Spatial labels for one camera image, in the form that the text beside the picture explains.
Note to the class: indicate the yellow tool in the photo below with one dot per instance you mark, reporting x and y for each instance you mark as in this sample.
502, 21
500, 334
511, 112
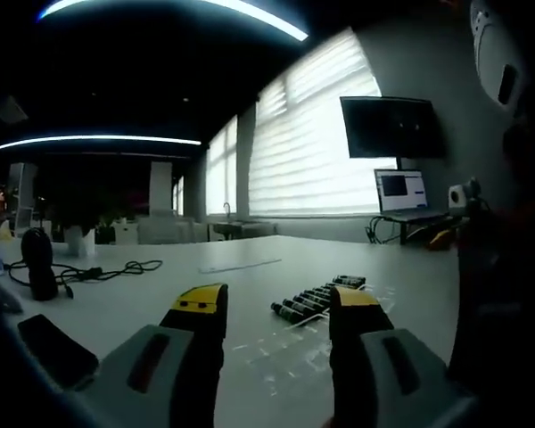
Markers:
441, 238

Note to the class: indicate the large white window blind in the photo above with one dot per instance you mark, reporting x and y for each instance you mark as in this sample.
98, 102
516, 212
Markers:
312, 142

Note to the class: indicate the open laptop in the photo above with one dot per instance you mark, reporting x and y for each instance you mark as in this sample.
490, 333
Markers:
403, 191

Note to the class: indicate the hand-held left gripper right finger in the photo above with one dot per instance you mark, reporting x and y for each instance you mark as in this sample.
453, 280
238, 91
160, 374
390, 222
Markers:
383, 370

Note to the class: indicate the person's dark clothing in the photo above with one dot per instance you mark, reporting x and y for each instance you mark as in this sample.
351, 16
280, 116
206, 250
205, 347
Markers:
508, 276

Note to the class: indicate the black round desk fan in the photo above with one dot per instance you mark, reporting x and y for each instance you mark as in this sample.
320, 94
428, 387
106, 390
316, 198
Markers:
38, 263

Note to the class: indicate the sink faucet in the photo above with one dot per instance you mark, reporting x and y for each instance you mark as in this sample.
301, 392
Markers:
227, 208

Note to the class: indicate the curved ceiling light strip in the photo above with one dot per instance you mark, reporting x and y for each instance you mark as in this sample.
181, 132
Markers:
267, 15

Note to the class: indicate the straight ceiling light strip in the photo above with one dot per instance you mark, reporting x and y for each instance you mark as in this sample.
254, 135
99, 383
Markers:
98, 141

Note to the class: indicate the white worn device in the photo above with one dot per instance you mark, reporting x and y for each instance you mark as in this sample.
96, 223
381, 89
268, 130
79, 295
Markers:
490, 58

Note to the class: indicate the black laptop stand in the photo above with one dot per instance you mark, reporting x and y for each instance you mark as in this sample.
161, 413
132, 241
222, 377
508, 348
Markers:
403, 225

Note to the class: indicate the small webcam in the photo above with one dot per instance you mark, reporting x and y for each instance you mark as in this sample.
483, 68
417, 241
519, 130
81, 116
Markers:
474, 187

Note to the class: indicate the white plant pot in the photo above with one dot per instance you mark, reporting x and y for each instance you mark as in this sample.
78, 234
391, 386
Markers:
80, 241

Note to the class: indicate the white flat keyboard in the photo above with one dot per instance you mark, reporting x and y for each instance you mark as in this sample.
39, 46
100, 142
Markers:
241, 265

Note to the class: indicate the black wall monitor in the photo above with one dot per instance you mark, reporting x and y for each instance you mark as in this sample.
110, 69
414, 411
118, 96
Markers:
390, 127

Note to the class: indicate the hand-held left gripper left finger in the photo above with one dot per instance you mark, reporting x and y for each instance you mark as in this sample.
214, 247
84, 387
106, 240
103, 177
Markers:
169, 370

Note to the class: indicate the small white window blind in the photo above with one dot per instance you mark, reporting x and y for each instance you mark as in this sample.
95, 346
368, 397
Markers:
222, 169

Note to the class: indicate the black smartphone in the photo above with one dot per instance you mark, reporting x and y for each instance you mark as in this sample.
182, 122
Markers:
58, 350

